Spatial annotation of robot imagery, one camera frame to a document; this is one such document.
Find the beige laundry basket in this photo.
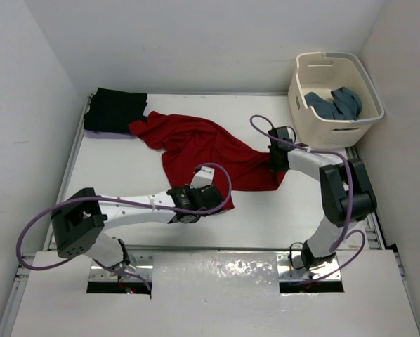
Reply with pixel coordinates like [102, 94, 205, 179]
[288, 52, 385, 149]

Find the metal base plate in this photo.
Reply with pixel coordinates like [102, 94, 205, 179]
[276, 250, 341, 283]
[89, 257, 153, 283]

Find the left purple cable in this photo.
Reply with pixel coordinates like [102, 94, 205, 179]
[15, 163, 232, 291]

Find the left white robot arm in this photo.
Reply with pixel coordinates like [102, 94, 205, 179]
[51, 164, 230, 271]

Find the white front cover board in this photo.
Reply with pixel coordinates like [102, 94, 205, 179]
[12, 251, 419, 336]

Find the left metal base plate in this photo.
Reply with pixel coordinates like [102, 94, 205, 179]
[89, 257, 153, 283]

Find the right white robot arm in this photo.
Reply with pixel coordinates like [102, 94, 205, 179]
[268, 126, 377, 270]

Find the purple t shirt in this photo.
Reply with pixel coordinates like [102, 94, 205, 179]
[85, 131, 136, 140]

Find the red garment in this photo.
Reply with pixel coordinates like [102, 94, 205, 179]
[128, 111, 285, 192]

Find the teal shirt in basket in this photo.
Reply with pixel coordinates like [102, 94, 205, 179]
[304, 87, 362, 121]

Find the black garment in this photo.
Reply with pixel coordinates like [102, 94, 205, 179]
[84, 88, 147, 135]

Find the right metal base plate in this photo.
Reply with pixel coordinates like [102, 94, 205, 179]
[276, 250, 341, 283]

